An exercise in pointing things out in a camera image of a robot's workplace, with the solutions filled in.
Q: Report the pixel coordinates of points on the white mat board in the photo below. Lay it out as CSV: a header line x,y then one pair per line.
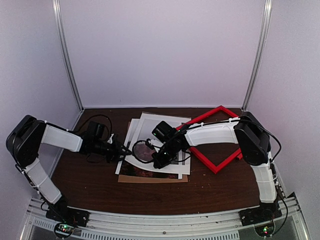
x,y
141,129

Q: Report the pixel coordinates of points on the right controller board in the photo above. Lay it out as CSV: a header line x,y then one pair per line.
x,y
265,230

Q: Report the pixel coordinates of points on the controller board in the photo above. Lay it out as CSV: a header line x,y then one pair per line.
x,y
265,230
63,230

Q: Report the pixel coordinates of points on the left aluminium corner post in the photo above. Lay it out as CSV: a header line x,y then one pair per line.
x,y
65,53

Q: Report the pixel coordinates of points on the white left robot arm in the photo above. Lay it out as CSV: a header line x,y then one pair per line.
x,y
32,136

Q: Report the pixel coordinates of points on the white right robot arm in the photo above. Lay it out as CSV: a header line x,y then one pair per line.
x,y
244,131

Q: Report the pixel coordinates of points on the red handled screwdriver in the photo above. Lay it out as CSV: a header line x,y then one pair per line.
x,y
239,157

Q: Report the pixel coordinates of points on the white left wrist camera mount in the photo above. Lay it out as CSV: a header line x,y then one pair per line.
x,y
112,139

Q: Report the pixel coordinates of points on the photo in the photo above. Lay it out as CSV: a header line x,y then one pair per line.
x,y
126,168

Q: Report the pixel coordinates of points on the red picture frame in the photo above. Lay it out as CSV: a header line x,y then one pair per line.
x,y
215,169

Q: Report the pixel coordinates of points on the aluminium corner post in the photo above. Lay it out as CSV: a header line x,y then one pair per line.
x,y
65,53
263,35

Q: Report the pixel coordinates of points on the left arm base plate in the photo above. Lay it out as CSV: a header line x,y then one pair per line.
x,y
74,217

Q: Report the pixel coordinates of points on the right aluminium corner post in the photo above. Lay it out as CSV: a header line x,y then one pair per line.
x,y
263,35

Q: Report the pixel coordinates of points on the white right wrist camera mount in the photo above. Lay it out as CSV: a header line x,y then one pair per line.
x,y
154,143

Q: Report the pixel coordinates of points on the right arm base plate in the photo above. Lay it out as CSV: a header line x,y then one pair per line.
x,y
257,215

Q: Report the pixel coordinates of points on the brown frame backing board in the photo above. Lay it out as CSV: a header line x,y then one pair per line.
x,y
150,180

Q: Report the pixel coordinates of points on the left controller board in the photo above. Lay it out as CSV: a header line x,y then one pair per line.
x,y
63,230

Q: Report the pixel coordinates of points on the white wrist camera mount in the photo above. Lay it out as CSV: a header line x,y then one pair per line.
x,y
154,143
112,139

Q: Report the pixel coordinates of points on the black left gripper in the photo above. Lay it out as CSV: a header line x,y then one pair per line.
x,y
117,147

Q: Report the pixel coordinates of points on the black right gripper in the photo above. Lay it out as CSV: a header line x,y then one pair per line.
x,y
159,163

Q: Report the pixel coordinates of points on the aluminium front rail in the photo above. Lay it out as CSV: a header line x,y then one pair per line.
x,y
223,225

